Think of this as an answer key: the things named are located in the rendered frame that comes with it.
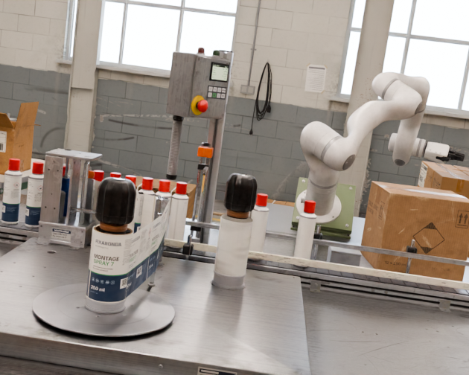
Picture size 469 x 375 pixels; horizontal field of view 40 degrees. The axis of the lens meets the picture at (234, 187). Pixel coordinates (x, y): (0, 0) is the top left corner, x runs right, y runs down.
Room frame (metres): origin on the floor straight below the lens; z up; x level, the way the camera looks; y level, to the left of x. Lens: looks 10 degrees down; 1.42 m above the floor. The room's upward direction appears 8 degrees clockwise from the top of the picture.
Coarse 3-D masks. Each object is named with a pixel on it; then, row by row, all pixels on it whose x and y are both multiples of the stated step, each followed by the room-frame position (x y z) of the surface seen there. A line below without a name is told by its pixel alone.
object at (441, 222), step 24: (384, 192) 2.17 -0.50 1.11; (408, 192) 2.18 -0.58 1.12; (432, 192) 2.25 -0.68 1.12; (384, 216) 2.12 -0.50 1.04; (408, 216) 2.12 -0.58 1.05; (432, 216) 2.12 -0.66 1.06; (456, 216) 2.13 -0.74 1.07; (384, 240) 2.11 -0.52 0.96; (408, 240) 2.12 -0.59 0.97; (432, 240) 2.12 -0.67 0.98; (456, 240) 2.13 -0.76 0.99; (384, 264) 2.11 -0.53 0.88; (432, 264) 2.12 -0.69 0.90
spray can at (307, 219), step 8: (304, 208) 1.94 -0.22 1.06; (312, 208) 1.93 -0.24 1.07; (304, 216) 1.93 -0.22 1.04; (312, 216) 1.93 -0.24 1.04; (304, 224) 1.92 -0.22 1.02; (312, 224) 1.93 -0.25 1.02; (304, 232) 1.92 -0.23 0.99; (312, 232) 1.93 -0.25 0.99; (296, 240) 1.94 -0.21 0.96; (304, 240) 1.92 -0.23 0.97; (312, 240) 1.94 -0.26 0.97; (296, 248) 1.93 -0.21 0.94; (304, 248) 1.92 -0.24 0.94; (296, 256) 1.93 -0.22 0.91; (304, 256) 1.92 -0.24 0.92
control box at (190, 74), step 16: (176, 64) 1.99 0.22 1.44; (192, 64) 1.95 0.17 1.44; (208, 64) 2.00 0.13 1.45; (176, 80) 1.99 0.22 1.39; (192, 80) 1.95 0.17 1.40; (208, 80) 2.00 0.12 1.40; (176, 96) 1.98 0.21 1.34; (192, 96) 1.95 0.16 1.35; (176, 112) 1.98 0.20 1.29; (192, 112) 1.96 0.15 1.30; (208, 112) 2.02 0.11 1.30
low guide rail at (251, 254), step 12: (168, 240) 1.92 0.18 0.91; (180, 240) 1.92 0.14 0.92; (216, 252) 1.91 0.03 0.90; (252, 252) 1.90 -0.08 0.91; (300, 264) 1.90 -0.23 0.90; (312, 264) 1.90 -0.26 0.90; (324, 264) 1.89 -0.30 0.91; (336, 264) 1.89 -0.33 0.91; (384, 276) 1.89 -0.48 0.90; (396, 276) 1.89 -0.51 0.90; (408, 276) 1.88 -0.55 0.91; (420, 276) 1.88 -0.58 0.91; (456, 288) 1.88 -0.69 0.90; (468, 288) 1.88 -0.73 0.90
